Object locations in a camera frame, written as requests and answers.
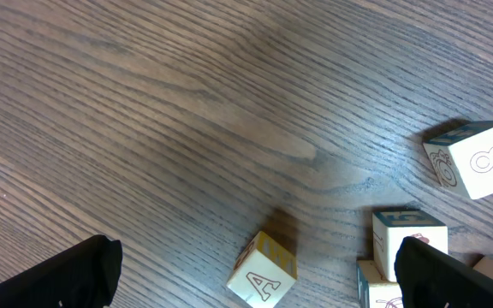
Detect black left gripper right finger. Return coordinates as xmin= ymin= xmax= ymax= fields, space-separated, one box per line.
xmin=395 ymin=237 xmax=493 ymax=308

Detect wooden block far left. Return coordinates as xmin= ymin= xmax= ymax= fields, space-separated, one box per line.
xmin=423 ymin=121 xmax=493 ymax=199

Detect wooden block yellow side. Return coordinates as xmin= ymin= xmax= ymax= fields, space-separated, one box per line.
xmin=226 ymin=231 xmax=298 ymax=308

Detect wooden block red circle drawing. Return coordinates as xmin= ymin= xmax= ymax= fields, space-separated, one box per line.
xmin=356 ymin=260 xmax=403 ymax=308

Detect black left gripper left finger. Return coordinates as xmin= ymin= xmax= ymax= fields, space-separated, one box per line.
xmin=0 ymin=234 xmax=123 ymax=308

